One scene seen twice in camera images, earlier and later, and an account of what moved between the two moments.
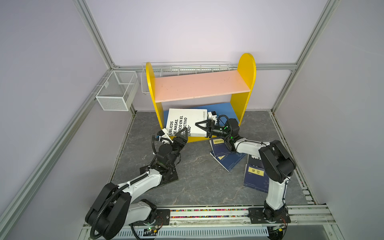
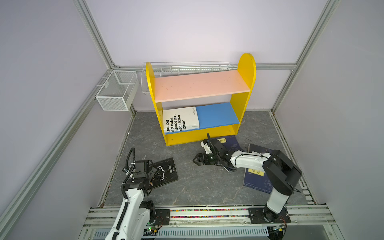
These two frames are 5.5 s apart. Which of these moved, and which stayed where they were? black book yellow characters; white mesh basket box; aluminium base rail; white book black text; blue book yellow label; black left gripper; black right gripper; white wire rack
Moved: white book black text; black left gripper; black right gripper
Stayed: white mesh basket box; black book yellow characters; blue book yellow label; white wire rack; aluminium base rail
